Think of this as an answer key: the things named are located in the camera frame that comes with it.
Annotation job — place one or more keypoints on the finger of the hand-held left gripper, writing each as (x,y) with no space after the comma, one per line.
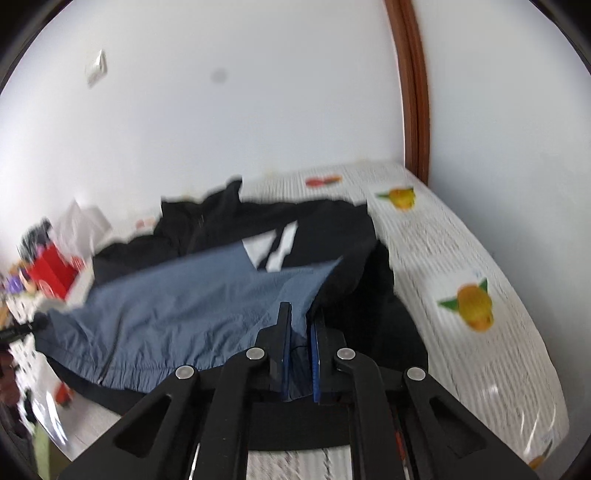
(25,327)

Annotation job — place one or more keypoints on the white fruit print tablecloth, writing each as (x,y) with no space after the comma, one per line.
(461,230)

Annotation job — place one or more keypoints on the brown wooden door frame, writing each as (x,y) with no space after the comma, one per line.
(415,92)

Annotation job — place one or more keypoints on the red paper bag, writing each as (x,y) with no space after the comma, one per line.
(53,270)

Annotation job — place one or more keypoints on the plaid cloth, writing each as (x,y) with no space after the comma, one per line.
(37,237)

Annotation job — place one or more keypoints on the white plastic bag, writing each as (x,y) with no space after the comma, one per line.
(83,226)

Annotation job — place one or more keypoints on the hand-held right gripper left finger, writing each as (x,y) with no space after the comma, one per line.
(286,332)

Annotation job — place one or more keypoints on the black white blue zip jacket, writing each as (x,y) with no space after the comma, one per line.
(184,295)

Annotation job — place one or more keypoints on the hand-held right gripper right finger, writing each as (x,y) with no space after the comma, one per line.
(316,350)

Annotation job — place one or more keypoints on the white wall switch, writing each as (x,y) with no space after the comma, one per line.
(97,69)

